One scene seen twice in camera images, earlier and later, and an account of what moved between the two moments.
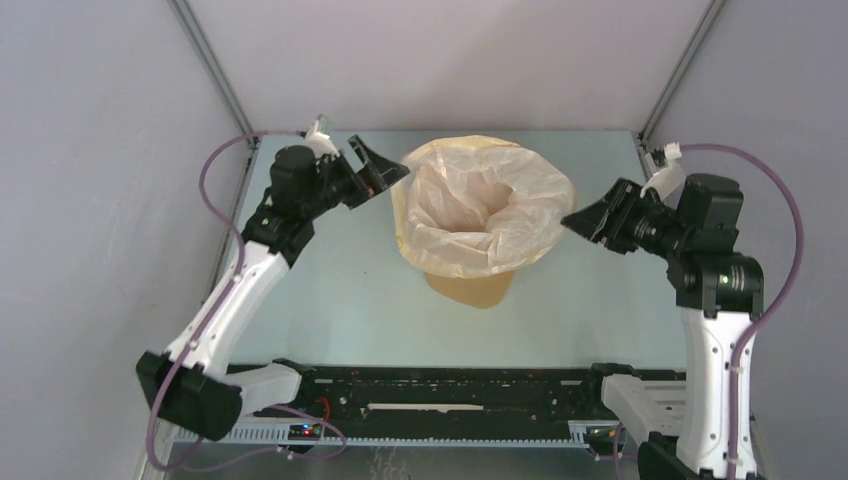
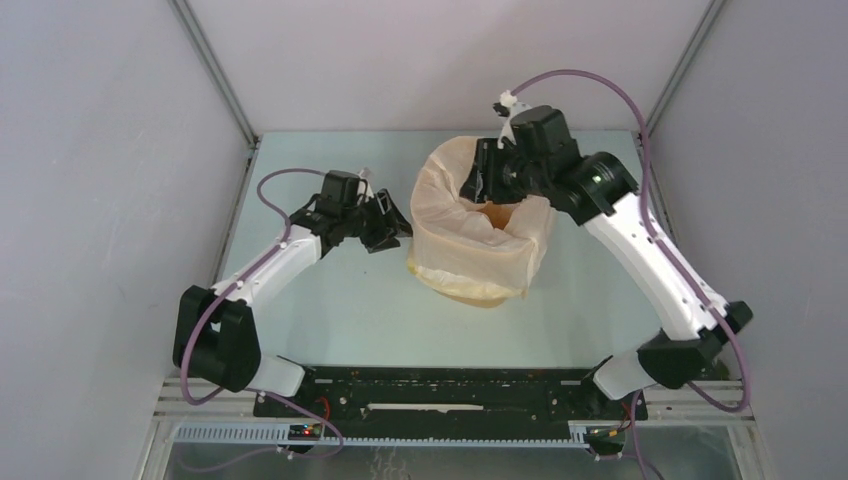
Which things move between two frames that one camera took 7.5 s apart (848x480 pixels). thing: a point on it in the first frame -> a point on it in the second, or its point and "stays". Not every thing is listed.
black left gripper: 372,179 -> 389,226
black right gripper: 605,220 -> 480,186
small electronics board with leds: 306,432 stays
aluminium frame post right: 708,17 stays
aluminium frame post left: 182,10 stays
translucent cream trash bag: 479,207 stays
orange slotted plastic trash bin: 479,292 -> 504,212
